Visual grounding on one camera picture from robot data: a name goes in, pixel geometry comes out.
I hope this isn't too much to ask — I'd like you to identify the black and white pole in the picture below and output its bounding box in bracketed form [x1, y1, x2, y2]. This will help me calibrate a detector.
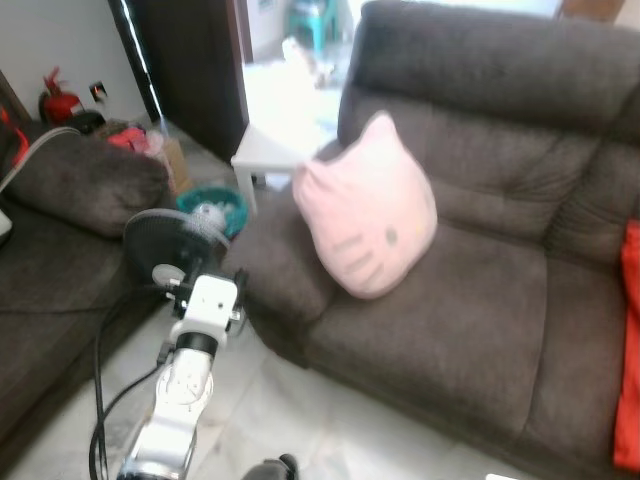
[115, 0, 163, 123]

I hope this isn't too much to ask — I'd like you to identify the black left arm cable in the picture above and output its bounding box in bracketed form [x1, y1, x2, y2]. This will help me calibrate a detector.
[88, 283, 176, 480]

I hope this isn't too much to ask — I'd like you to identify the pink cat face pillow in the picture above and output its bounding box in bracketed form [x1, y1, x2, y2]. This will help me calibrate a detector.
[291, 109, 439, 301]

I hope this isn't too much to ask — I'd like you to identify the red fire extinguisher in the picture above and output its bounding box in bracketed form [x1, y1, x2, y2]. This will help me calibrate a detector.
[38, 66, 85, 126]

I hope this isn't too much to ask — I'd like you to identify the brown cardboard box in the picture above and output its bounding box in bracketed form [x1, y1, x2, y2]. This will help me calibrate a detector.
[158, 135, 193, 196]

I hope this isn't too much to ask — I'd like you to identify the black bag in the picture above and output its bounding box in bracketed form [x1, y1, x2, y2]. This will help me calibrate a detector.
[68, 108, 109, 137]

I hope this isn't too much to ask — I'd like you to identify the grey robot left leg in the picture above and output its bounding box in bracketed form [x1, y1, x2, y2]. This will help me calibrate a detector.
[240, 453, 301, 480]

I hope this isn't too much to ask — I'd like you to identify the teal plastic basket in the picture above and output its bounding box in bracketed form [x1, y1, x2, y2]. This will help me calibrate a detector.
[177, 185, 248, 238]

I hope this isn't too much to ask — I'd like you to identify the brown fabric sofa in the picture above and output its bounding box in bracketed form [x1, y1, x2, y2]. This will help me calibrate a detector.
[222, 0, 640, 480]
[0, 122, 179, 473]

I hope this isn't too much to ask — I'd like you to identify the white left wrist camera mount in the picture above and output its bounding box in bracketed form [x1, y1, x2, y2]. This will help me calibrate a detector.
[172, 273, 242, 343]

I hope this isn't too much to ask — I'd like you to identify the red and pink heap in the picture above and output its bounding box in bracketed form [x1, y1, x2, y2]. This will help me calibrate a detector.
[106, 122, 168, 159]

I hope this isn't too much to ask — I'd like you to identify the white curved strap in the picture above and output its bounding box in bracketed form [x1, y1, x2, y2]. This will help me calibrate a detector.
[0, 125, 81, 193]

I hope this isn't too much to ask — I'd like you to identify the dark brown wooden door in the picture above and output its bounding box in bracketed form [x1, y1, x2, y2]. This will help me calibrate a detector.
[128, 0, 251, 163]

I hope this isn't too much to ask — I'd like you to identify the black floor fan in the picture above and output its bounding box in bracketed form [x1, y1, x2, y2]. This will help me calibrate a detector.
[122, 203, 233, 293]

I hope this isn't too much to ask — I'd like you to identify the red cushion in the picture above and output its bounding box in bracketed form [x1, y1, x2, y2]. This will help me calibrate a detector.
[612, 218, 640, 473]

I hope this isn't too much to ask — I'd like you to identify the teal plastic stool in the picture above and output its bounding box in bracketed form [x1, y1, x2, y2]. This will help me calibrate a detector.
[288, 0, 343, 53]

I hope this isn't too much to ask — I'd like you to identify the small red cloth item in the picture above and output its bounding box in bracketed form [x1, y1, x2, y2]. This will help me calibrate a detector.
[0, 102, 29, 169]

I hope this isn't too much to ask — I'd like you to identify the white side table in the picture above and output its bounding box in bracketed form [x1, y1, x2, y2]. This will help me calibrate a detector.
[231, 122, 319, 214]

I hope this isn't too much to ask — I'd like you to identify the brown wooden furniture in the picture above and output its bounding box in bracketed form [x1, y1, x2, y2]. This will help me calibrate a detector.
[558, 0, 629, 23]

